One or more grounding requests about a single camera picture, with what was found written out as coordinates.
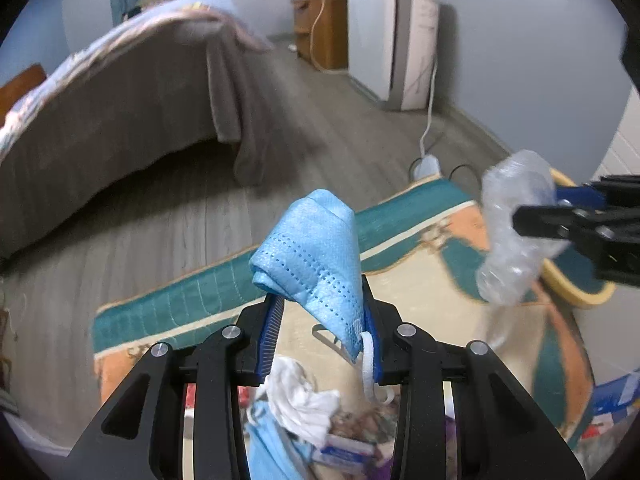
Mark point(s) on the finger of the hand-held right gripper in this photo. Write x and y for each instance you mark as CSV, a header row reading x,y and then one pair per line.
x,y
550,220
580,194

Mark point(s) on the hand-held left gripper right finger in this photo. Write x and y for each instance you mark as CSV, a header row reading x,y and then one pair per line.
x,y
373,357

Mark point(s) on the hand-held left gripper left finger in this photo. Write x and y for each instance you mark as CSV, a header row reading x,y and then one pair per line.
x,y
270,332

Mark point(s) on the clear plastic bottle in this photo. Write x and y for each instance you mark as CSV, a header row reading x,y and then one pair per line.
x,y
500,185

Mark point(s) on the blue face mask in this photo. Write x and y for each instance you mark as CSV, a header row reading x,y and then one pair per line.
x,y
272,445
310,255

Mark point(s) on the white and blue medicine box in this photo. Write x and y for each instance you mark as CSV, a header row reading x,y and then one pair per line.
x,y
345,452

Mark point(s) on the red and white paper cup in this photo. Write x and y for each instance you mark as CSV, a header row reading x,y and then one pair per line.
x,y
190,397

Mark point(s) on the crumpled white tissue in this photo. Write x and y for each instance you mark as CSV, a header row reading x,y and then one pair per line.
x,y
295,400

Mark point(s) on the teal and cream printed rug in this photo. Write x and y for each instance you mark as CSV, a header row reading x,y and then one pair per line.
x,y
440,280

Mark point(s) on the white power strip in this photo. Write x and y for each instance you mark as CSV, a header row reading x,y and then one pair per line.
x,y
425,166

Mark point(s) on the blue cardboard box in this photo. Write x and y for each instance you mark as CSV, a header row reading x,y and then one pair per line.
x,y
617,395

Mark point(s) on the grey blanket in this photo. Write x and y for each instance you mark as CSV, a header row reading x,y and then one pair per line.
x,y
245,100

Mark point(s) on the bed with grey cover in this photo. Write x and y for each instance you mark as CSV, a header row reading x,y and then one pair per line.
x,y
125,125

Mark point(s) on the white air purifier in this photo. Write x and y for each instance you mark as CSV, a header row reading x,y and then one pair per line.
x,y
370,35

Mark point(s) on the wooden nightstand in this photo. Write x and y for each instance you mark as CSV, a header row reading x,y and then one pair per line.
x,y
330,30

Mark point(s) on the light printed quilt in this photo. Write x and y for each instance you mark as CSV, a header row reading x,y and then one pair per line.
x,y
200,7

